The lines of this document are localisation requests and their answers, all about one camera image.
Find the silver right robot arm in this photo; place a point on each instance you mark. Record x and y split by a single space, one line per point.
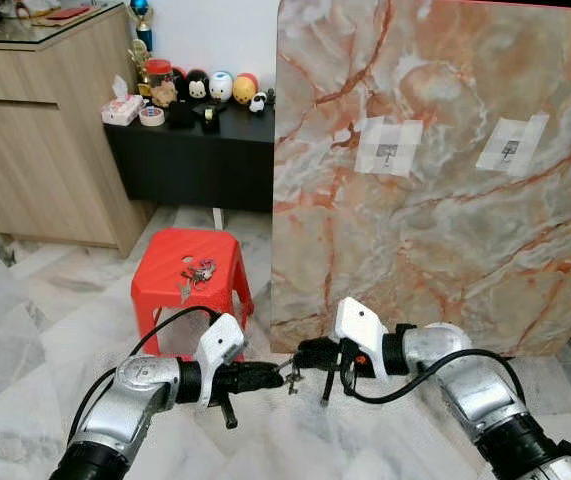
475 395

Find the yellow orange egg figure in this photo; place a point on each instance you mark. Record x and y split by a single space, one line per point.
244 90

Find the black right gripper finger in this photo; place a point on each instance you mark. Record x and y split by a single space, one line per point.
310 363
308 349

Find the gold trophy with blue ball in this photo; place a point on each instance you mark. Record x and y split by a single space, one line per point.
141 30

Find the light wooden cabinet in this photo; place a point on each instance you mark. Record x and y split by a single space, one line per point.
45 150

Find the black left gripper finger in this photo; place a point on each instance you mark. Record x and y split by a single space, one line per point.
265 370
265 384

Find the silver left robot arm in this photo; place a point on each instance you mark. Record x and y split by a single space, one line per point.
135 395

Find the black low table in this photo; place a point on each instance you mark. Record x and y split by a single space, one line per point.
195 160

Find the small black yellow item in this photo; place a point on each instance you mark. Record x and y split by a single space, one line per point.
209 116

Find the white tape roll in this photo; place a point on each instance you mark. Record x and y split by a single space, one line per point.
151 117

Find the red flat item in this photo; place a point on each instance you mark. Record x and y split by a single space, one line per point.
67 12

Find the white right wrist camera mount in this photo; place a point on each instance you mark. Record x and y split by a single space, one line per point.
360 322

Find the key bunch with red tag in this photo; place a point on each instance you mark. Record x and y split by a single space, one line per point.
200 272

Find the red lidded clear jar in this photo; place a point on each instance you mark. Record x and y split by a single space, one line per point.
160 82

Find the small panda figure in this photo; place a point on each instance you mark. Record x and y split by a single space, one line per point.
258 103

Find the white egg figure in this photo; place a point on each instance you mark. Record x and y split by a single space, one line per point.
221 86

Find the black pouch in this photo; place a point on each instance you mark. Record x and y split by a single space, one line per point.
180 115

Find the orange marble pattern board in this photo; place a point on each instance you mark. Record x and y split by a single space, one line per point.
445 240

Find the clear taped wall hook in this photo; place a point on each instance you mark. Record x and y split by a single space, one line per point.
511 148
388 150

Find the pink white tissue box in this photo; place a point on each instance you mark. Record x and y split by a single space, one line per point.
120 108

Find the red plastic stool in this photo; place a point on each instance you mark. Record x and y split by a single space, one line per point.
170 260

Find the black egg figure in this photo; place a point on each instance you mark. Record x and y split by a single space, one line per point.
197 86

